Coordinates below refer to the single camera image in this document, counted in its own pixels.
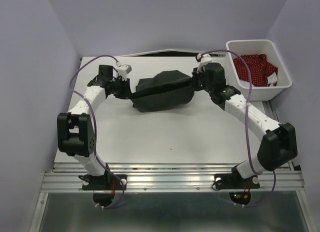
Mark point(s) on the red dotted skirt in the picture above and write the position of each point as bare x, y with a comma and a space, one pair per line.
260, 69

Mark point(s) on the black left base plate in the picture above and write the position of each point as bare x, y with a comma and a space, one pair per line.
103, 182

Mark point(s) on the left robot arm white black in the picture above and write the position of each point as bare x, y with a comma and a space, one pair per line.
76, 129

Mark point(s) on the dark grey dotted skirt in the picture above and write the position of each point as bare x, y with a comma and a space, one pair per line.
165, 91

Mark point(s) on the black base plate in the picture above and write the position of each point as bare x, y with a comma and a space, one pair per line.
228, 181
103, 182

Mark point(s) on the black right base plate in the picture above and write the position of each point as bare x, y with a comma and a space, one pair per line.
228, 181

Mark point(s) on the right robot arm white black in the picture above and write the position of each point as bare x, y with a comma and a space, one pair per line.
278, 144

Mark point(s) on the white plastic bin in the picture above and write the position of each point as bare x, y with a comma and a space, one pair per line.
256, 46

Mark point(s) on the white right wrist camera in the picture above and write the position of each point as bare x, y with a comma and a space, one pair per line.
202, 60

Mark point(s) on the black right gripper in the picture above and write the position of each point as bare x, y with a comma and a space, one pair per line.
195, 76

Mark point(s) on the aluminium rail frame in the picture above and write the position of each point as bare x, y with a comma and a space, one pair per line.
141, 178

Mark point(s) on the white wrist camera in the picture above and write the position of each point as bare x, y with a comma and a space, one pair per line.
202, 60
124, 69

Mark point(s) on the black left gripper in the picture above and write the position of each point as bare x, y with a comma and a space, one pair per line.
126, 93

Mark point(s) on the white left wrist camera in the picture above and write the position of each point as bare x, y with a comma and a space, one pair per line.
124, 69

